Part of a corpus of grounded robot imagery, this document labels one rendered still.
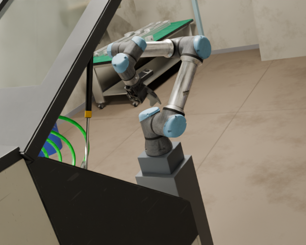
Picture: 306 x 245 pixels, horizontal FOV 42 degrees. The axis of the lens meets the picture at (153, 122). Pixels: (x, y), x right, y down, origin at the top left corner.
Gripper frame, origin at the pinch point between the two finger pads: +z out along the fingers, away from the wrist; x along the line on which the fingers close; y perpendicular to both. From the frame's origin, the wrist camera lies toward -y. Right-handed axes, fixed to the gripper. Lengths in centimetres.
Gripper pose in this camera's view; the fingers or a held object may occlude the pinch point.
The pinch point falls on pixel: (149, 99)
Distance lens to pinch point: 200.4
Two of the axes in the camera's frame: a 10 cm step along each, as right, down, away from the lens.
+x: 8.1, 2.6, -5.2
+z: 3.5, 5.0, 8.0
